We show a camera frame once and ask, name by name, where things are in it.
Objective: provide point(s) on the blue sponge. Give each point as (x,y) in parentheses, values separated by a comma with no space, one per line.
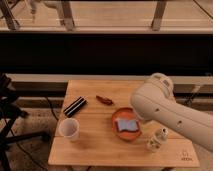
(127,125)

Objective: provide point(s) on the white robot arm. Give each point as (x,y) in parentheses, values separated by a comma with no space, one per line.
(151,101)

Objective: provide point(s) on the orange plate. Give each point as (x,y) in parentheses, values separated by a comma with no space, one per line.
(127,114)

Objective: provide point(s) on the black striped rectangular block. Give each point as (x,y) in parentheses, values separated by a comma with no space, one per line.
(74,107)

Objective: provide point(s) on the small glass bottle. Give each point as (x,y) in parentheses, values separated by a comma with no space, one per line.
(157,139)

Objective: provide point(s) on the wooden table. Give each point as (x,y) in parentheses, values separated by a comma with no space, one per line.
(97,145)

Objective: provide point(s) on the black tripod stand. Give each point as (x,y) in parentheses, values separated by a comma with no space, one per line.
(10,112)

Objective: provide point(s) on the translucent plastic cup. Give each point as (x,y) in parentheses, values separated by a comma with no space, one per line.
(69,128)

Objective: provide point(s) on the red chili pepper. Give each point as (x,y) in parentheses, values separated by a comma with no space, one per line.
(104,100)

